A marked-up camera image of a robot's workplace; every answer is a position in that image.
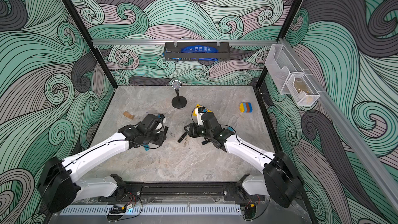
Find clear wall bin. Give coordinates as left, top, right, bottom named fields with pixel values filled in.
left=265, top=44, right=320, bottom=107

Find aluminium rail wall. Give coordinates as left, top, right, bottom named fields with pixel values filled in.
left=278, top=38, right=398, bottom=212
left=92, top=38, right=277, bottom=47

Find blue plastic object in tray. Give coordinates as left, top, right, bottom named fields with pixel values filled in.
left=180, top=45, right=218, bottom=54

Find black corner frame post left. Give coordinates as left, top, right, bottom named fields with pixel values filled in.
left=61, top=0, right=118, bottom=91

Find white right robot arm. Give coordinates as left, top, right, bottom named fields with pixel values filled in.
left=184, top=112, right=304, bottom=208

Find tan wooden block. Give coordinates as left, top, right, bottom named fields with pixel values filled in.
left=123, top=111, right=135, bottom=120

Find black wall shelf tray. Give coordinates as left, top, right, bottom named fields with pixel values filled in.
left=163, top=43, right=231, bottom=62

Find multicolour stacked toy bricks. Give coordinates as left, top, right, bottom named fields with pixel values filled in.
left=239, top=102, right=253, bottom=113

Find white perforated cable duct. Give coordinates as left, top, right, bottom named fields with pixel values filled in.
left=60, top=204, right=241, bottom=216

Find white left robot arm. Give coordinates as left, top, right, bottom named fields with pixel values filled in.
left=37, top=114, right=168, bottom=213

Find aluminium rail right wall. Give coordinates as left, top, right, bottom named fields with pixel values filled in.
left=278, top=38, right=398, bottom=212

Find aluminium rail back wall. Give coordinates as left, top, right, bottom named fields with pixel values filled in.
left=92, top=38, right=277, bottom=47

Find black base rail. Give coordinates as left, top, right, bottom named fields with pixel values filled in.
left=94, top=181, right=303, bottom=207

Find black corner frame post right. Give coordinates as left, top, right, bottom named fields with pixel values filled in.
left=250, top=0, right=303, bottom=92

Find black microphone stand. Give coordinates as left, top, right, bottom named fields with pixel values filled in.
left=172, top=89, right=187, bottom=109

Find black corner frame post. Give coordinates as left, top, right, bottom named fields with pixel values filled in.
left=61, top=0, right=118, bottom=91
left=250, top=0, right=303, bottom=92

